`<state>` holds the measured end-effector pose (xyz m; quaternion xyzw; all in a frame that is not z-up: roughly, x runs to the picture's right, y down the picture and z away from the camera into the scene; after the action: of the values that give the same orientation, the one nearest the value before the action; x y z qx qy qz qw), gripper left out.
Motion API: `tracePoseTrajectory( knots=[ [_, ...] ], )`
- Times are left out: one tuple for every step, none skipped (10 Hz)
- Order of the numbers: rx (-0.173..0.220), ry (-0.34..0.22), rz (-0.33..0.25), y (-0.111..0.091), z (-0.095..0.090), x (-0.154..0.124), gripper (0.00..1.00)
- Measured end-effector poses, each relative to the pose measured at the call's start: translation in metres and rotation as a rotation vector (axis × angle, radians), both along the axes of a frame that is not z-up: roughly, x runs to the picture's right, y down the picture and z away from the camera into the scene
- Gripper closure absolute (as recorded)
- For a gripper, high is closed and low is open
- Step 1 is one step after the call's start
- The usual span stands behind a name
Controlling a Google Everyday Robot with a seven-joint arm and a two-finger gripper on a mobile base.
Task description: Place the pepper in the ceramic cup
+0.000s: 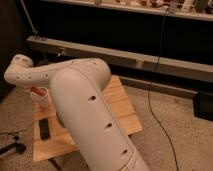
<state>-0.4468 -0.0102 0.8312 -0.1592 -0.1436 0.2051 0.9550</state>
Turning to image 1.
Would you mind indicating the red pepper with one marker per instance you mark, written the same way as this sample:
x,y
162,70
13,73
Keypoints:
x,y
36,90

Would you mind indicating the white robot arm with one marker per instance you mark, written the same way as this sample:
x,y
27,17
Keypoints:
x,y
76,88

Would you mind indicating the white ceramic cup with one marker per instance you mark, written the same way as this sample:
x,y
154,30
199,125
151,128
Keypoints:
x,y
41,100

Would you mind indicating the black rectangular remote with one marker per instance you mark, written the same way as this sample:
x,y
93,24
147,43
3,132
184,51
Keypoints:
x,y
44,129

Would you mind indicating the wooden board table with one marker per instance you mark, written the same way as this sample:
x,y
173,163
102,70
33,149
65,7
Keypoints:
x,y
60,141

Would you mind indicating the grey metal pole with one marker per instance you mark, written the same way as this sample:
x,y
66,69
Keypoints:
x,y
34,31

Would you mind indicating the long wooden beam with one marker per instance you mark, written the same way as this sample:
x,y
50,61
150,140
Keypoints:
x,y
191,70

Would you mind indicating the black box right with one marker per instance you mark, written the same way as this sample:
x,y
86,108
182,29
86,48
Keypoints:
x,y
203,106

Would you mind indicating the upper wooden shelf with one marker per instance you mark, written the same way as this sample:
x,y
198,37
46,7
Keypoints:
x,y
135,6

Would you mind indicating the black tool handle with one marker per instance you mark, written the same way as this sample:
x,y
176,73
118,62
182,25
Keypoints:
x,y
18,147

